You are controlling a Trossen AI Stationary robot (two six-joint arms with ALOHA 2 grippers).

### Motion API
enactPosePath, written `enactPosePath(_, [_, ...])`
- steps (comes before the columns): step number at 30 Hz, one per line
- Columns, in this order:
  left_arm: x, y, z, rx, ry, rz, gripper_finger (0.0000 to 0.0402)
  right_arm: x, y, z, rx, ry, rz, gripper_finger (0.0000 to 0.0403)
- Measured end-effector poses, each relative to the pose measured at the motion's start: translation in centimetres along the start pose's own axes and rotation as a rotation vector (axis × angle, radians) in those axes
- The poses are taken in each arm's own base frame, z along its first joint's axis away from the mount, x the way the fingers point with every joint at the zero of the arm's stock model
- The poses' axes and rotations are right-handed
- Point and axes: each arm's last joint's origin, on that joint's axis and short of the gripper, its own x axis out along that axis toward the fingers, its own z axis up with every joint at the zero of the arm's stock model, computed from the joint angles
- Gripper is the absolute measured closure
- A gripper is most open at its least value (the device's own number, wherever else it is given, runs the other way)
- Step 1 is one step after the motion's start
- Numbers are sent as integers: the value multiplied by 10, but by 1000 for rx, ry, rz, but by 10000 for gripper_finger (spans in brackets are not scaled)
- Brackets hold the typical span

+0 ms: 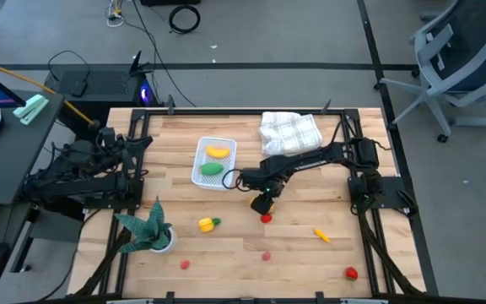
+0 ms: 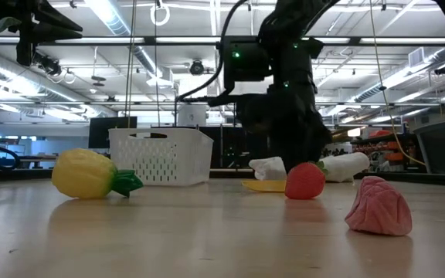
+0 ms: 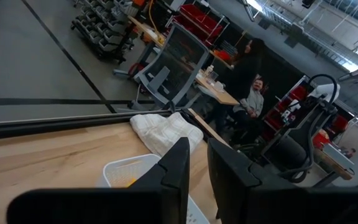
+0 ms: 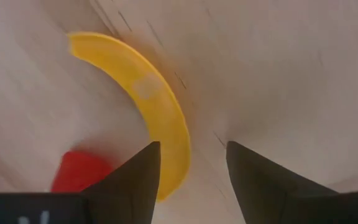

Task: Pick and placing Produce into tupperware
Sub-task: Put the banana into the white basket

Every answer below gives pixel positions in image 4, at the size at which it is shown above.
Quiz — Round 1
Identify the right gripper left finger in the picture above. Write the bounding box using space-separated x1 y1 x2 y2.
81 141 162 224

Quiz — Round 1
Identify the yellow toy banana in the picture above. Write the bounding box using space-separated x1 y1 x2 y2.
67 30 192 203

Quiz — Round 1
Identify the red toy tomato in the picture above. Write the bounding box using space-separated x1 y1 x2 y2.
50 151 114 194

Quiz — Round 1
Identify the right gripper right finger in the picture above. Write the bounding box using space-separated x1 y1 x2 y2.
226 141 358 224

